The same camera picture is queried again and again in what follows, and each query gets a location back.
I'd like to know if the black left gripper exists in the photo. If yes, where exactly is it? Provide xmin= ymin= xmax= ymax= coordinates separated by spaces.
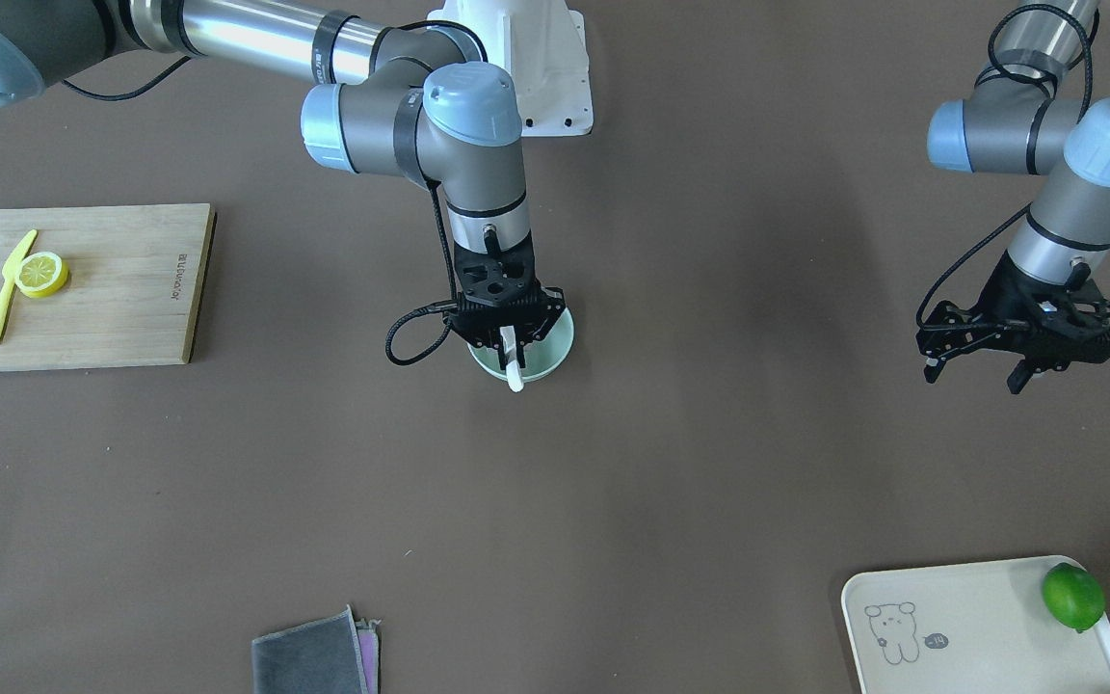
xmin=916 ymin=254 xmax=1110 ymax=394

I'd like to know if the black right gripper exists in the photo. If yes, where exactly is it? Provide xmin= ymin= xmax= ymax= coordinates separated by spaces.
xmin=450 ymin=237 xmax=567 ymax=370

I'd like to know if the white ceramic spoon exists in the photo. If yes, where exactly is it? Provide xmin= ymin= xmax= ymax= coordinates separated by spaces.
xmin=505 ymin=326 xmax=524 ymax=392

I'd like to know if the mint green bowl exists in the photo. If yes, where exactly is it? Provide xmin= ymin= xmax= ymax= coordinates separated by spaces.
xmin=467 ymin=310 xmax=574 ymax=384

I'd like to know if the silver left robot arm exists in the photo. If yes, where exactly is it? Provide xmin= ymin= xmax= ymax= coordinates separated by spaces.
xmin=916 ymin=1 xmax=1110 ymax=394

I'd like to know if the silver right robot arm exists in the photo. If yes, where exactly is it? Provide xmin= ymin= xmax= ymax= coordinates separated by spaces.
xmin=0 ymin=1 xmax=574 ymax=389

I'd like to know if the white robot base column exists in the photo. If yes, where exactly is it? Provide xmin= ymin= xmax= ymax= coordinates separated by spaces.
xmin=427 ymin=1 xmax=595 ymax=138

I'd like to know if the green lime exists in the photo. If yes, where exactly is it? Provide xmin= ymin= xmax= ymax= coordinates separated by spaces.
xmin=1041 ymin=562 xmax=1106 ymax=633

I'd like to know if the cream serving tray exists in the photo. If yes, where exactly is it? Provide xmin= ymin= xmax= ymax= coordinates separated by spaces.
xmin=840 ymin=556 xmax=1110 ymax=693

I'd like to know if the grey folded cloth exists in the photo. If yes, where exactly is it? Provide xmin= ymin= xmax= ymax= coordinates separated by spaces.
xmin=251 ymin=606 xmax=382 ymax=693

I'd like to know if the lemon half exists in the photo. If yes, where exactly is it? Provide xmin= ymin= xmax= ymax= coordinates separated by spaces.
xmin=14 ymin=251 xmax=70 ymax=299

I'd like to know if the bamboo cutting board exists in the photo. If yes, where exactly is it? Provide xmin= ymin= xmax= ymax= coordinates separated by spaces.
xmin=0 ymin=203 xmax=216 ymax=372

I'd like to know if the yellow plastic knife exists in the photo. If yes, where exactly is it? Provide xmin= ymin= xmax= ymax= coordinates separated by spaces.
xmin=0 ymin=228 xmax=39 ymax=341

